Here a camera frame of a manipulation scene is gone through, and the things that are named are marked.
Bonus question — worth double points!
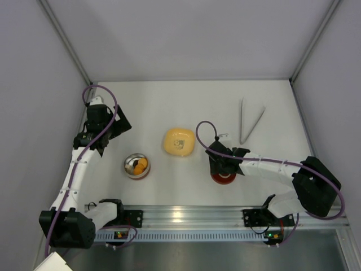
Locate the red round lid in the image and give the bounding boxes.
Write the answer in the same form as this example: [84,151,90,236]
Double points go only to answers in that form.
[211,174,236,185]

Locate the aluminium mounting rail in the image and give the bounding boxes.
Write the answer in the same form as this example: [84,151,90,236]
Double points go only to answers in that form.
[125,206,350,230]

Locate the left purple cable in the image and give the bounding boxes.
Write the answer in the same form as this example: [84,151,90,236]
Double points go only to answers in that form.
[42,84,118,259]

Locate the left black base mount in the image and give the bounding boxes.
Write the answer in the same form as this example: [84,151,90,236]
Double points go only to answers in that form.
[123,209,143,228]

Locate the metal serving tongs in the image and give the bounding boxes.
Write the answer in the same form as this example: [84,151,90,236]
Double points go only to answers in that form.
[239,97,266,145]

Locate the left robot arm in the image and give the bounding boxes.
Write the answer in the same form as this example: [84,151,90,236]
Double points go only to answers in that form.
[39,96,131,248]

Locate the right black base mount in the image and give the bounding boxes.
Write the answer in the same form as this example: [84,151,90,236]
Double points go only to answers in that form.
[242,208,295,228]

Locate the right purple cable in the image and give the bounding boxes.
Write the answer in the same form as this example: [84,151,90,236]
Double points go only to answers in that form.
[195,120,346,221]

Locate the white box corner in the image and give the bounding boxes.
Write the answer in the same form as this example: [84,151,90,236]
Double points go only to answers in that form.
[34,252,72,271]

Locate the round ridged biscuit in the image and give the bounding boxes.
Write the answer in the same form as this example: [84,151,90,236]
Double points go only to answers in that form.
[138,158,148,168]

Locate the slotted cable duct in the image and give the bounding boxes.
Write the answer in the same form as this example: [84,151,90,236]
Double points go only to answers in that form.
[93,227,350,243]

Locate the purple cable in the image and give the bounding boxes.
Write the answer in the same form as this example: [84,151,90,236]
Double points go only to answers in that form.
[195,120,346,221]
[42,84,118,259]

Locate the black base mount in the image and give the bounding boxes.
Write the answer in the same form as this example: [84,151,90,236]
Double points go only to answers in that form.
[242,208,295,228]
[123,209,143,228]

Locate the swirl butter cookie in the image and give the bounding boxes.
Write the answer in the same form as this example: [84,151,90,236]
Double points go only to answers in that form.
[133,164,145,176]

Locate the steel round lunch box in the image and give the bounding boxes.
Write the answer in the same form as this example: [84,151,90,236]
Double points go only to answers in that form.
[124,153,151,180]

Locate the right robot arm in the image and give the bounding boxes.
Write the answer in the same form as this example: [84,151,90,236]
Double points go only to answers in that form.
[205,137,341,220]

